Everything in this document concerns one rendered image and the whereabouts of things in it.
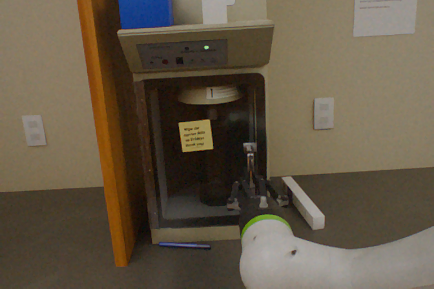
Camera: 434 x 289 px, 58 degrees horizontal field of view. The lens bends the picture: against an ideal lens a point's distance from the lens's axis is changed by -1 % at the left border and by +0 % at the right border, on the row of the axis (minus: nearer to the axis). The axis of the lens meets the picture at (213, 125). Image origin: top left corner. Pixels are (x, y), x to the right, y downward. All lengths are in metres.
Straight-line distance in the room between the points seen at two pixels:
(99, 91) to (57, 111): 0.62
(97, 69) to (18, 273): 0.56
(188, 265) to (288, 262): 0.45
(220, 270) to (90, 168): 0.73
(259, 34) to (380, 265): 0.50
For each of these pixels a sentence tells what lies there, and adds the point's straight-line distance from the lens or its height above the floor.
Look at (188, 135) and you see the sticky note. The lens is 0.97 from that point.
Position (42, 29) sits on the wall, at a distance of 1.48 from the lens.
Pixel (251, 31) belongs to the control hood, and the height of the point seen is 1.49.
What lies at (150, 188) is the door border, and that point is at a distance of 1.03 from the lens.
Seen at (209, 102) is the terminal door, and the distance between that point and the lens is 0.95.
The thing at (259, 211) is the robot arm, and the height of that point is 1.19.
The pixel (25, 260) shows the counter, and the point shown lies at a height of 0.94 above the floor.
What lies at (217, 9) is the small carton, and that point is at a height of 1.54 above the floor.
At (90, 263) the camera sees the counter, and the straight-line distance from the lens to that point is 1.11.
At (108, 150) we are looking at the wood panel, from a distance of 0.93.
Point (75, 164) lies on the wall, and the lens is 1.55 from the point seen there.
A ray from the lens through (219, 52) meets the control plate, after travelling 0.88.
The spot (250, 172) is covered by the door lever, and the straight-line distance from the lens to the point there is 0.96.
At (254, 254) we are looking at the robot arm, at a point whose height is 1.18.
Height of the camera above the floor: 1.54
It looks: 16 degrees down
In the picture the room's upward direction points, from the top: 3 degrees counter-clockwise
